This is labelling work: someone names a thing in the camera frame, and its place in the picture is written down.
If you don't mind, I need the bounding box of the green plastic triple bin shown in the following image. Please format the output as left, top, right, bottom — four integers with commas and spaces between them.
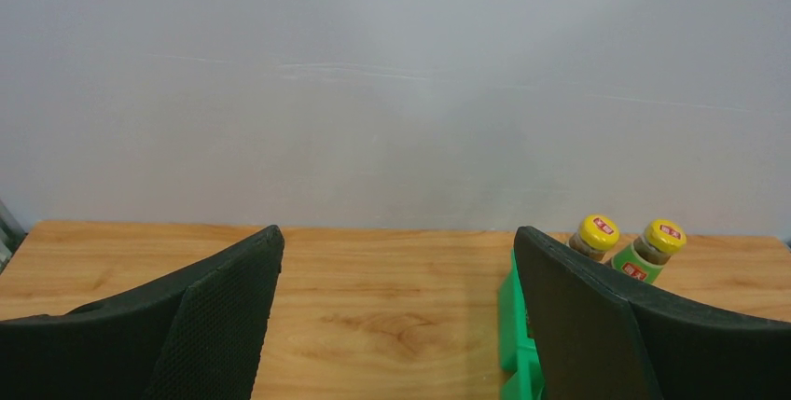
497, 251, 545, 400

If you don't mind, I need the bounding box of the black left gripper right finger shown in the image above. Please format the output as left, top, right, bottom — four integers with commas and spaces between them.
513, 227, 790, 399

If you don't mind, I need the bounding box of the yellow cap sauce bottle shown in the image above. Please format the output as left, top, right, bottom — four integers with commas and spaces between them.
605, 218, 687, 284
566, 214, 620, 262

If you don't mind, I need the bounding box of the aluminium corner frame post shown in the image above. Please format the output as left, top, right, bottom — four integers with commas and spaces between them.
0, 203, 28, 271

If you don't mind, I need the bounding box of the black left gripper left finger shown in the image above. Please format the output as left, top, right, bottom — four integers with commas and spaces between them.
1, 226, 284, 399

